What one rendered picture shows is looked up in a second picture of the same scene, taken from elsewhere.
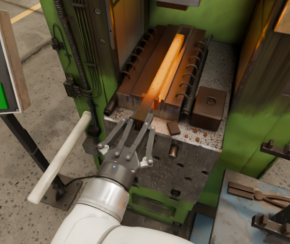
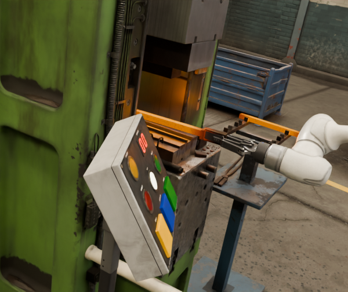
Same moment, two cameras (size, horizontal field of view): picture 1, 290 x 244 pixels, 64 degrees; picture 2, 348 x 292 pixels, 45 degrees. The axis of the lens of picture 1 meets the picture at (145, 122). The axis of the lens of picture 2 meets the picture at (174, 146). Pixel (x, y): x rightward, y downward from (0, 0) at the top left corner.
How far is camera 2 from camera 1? 150 cm
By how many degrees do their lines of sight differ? 69
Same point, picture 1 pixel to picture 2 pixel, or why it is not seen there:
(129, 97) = (178, 150)
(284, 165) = not seen: hidden behind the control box
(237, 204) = (229, 186)
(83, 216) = (292, 150)
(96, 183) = (274, 146)
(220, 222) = (242, 196)
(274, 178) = not seen: hidden behind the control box
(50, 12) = (96, 122)
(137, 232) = (304, 130)
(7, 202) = not seen: outside the picture
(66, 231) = (300, 154)
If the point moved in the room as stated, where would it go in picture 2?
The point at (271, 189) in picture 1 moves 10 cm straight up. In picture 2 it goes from (220, 172) to (224, 153)
